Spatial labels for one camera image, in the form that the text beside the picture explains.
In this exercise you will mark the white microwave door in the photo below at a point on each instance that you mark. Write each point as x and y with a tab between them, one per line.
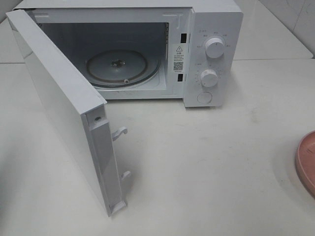
75	108

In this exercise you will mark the white microwave oven body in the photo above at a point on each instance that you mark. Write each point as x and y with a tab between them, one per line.
82	29

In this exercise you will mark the upper white power knob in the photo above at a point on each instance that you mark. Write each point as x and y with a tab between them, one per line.
214	47

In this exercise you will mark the pink round plate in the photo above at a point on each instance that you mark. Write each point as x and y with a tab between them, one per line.
305	162

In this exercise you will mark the white warning label sticker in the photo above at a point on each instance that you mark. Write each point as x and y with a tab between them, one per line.
178	57

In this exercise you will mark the white timer knob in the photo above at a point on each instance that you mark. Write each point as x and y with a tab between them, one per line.
209	78

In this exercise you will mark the glass microwave turntable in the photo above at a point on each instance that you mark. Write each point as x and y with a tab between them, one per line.
121	68

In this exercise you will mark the round white door release button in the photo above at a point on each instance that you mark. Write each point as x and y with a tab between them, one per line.
204	97

